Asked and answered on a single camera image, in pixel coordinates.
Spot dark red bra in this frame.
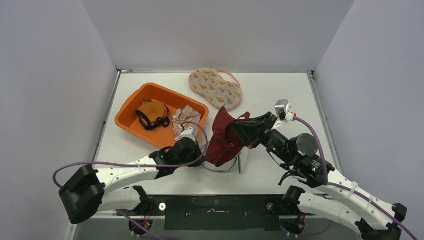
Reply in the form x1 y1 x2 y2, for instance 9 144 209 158
205 107 251 167

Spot orange bra black straps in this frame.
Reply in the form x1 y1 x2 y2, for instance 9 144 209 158
135 99 171 131

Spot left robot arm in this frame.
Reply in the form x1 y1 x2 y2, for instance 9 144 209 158
58 137 205 224

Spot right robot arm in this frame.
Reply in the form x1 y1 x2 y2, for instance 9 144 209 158
229 113 408 240

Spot floral padded bra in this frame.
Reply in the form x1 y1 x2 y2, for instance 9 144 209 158
188 68 242 111

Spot beige crumpled garment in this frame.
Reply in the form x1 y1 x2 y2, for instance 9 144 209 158
172 105 202 136

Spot orange plastic tub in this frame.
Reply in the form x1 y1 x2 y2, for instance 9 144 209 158
115 83 209 148

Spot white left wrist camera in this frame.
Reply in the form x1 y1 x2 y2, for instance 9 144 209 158
179 127 198 142

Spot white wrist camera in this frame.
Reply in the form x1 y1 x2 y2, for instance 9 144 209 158
272 99 296 129
179 127 198 142

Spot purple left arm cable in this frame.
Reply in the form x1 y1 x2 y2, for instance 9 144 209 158
52 121 210 190

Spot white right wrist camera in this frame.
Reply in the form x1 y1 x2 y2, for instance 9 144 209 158
272 99 296 129

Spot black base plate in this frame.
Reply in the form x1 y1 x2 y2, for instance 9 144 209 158
125 194 305 232

